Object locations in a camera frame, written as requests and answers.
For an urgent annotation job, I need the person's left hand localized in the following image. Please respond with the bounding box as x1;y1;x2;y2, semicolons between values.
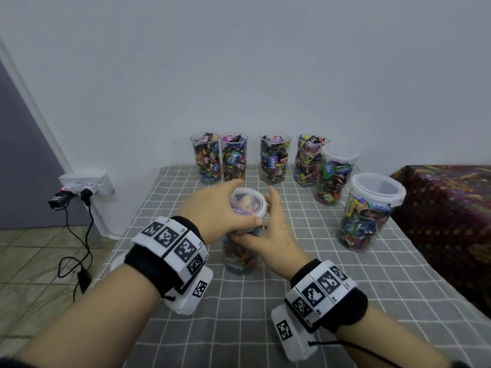
175;180;266;244

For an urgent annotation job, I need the person's right hand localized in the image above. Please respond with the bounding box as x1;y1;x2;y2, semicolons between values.
230;188;313;281

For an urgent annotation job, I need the small transparent plastic jar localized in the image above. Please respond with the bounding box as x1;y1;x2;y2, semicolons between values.
294;134;331;187
190;132;222;186
259;133;293;186

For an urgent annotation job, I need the tall transparent plastic jar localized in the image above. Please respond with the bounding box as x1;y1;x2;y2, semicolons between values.
221;133;250;182

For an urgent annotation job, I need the person's left forearm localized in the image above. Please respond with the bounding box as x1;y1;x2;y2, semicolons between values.
15;264;162;368

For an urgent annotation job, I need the person's right forearm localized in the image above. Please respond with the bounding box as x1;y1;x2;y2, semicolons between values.
338;303;454;368

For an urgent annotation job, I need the black marker-tagged left wristband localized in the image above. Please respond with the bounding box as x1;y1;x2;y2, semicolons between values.
124;216;210;296

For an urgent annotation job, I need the black marker-tagged wristband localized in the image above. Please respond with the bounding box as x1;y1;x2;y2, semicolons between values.
124;216;210;296
284;259;369;334

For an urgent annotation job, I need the black marker-tagged right wristband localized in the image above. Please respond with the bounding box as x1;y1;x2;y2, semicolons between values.
284;259;369;334

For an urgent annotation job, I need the black power plug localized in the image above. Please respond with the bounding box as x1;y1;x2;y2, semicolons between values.
48;189;94;211

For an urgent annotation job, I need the dark patterned cloth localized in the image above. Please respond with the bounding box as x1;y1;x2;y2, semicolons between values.
390;165;491;317

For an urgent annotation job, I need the grey door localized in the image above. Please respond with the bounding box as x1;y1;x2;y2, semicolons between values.
0;61;69;231

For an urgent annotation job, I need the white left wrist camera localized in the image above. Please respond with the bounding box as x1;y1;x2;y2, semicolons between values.
163;264;214;316

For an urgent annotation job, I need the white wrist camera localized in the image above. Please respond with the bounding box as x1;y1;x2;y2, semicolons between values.
271;303;319;362
163;264;214;316

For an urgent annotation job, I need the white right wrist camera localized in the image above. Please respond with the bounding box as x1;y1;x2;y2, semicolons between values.
271;303;319;362

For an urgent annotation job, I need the white wall socket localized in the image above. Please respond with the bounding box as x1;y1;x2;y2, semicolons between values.
59;173;116;198

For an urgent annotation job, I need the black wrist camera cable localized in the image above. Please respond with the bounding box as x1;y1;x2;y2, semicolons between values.
307;337;419;368

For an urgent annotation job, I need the black power cable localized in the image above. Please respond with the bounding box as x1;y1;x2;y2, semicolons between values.
57;203;95;302

